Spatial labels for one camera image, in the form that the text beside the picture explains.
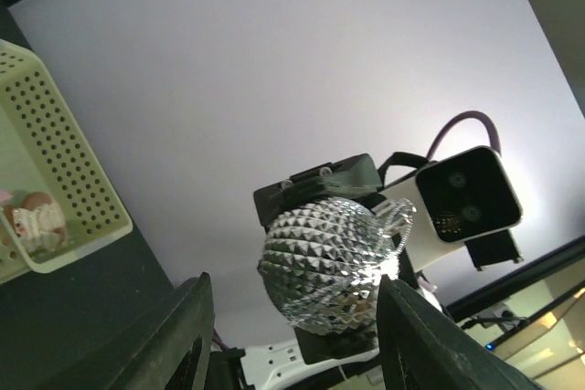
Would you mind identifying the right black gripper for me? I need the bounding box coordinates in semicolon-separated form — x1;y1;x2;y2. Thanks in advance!
252;152;389;364

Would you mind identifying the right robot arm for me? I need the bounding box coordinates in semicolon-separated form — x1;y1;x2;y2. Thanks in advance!
243;153;381;389

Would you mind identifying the silver ball ornament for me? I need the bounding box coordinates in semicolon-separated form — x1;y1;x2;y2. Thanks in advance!
257;197;417;336

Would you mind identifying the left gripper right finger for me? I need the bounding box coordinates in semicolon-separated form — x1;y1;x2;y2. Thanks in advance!
377;276;541;390

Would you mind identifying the yellow-green plastic basket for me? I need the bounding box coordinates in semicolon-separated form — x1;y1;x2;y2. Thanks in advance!
1;40;133;283

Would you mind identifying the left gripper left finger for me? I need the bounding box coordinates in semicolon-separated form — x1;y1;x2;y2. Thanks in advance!
68;273;214;389

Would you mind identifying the gingerbread figure ornament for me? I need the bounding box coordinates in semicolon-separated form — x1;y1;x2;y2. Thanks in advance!
1;192;68;255

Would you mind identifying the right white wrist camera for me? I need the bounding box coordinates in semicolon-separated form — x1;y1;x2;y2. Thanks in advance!
381;146;522;271

